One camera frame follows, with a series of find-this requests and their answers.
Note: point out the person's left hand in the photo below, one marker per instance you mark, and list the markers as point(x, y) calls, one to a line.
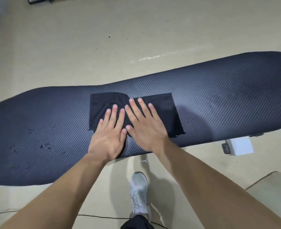
point(107, 140)

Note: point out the white box with label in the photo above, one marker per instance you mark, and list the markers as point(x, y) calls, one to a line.
point(238, 146)

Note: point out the person's right forearm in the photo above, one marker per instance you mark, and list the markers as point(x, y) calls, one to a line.
point(214, 188)

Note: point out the black trouser leg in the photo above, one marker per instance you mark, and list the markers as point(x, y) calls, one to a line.
point(136, 223)

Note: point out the person's right little finger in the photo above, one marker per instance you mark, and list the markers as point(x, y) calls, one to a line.
point(156, 114)

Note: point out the person's right hand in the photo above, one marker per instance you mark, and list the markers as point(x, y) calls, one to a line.
point(147, 131)

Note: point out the person's right middle finger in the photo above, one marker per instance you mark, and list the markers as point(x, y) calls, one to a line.
point(138, 109)

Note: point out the person's right thumb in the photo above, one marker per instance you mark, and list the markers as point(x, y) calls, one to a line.
point(132, 131)

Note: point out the person's left forearm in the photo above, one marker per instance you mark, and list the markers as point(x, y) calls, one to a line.
point(59, 193)

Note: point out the person's left thumb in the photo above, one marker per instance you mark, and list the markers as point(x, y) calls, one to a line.
point(124, 135)

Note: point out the white sneaker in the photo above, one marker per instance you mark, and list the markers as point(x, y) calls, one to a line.
point(139, 193)

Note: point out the person's left middle finger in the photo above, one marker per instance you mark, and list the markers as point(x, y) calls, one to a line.
point(113, 115)

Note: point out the person's left little finger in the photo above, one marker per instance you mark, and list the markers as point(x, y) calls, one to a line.
point(98, 126)

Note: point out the black cloth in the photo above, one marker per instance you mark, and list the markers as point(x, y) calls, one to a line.
point(159, 109)

